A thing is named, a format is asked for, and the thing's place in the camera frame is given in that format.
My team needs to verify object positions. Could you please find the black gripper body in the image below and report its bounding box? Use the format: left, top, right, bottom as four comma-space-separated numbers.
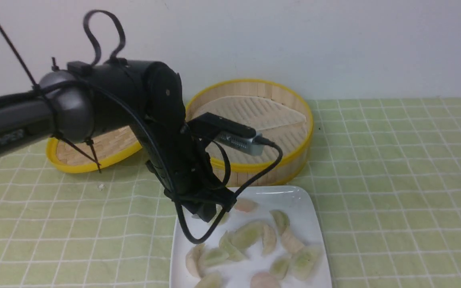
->
129, 116, 233, 222

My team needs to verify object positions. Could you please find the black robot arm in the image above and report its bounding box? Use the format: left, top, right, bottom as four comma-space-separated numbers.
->
0, 61, 235, 222

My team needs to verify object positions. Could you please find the pink dumpling plate left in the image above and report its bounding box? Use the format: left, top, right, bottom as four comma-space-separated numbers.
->
185, 244, 205, 279

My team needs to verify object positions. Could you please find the white square plate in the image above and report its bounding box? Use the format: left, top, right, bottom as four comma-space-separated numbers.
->
169, 186, 333, 288

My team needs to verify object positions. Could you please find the yellow-rimmed bamboo steamer lid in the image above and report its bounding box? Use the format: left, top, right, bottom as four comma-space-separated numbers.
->
46, 126, 142, 174

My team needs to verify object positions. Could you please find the pale pink dumpling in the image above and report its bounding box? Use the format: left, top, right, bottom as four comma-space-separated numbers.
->
233, 198, 258, 213

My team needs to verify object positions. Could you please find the yellow-rimmed bamboo steamer basket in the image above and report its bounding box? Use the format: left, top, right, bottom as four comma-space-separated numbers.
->
186, 79, 314, 186

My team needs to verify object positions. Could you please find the steamer paper liner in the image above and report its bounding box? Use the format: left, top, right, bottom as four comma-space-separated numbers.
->
187, 95, 309, 156

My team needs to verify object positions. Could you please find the pink dumpling centre right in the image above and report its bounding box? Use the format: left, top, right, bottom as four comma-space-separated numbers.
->
261, 224, 277, 256

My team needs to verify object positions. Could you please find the pink ridged dumpling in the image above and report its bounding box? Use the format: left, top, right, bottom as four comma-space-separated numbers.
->
281, 227, 305, 254

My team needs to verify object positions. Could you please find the pink dumpling bottom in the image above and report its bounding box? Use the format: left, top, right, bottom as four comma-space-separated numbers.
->
249, 272, 281, 288

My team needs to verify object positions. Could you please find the small green dumpling bottom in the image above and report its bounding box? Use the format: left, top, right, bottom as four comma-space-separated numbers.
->
269, 254, 291, 280

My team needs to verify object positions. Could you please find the green checkered tablecloth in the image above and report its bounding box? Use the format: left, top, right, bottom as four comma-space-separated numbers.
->
0, 98, 461, 288

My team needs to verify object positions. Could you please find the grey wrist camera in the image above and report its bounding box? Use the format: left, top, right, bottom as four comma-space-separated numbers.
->
187, 112, 275, 156

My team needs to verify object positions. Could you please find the black cable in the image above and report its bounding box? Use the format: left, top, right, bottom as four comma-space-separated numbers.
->
38, 10, 284, 244

